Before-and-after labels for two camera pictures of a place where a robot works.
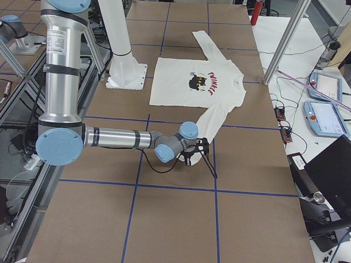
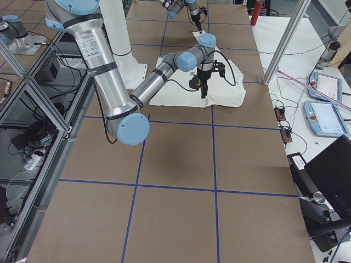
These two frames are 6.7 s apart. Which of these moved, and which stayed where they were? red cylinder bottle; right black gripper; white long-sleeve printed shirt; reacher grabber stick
Moved: right black gripper; white long-sleeve printed shirt
Stayed: reacher grabber stick; red cylinder bottle
